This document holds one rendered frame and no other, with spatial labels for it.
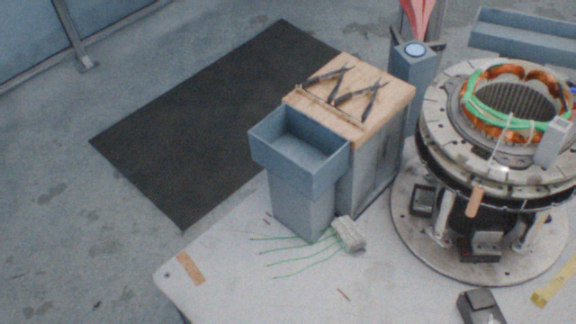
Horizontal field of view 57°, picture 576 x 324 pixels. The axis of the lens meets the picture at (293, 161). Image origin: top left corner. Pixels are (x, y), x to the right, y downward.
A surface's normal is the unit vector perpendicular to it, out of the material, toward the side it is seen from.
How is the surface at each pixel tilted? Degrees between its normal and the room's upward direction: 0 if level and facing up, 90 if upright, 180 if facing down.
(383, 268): 0
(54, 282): 0
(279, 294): 0
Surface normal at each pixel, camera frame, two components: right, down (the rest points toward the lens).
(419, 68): 0.43, 0.67
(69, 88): -0.05, -0.65
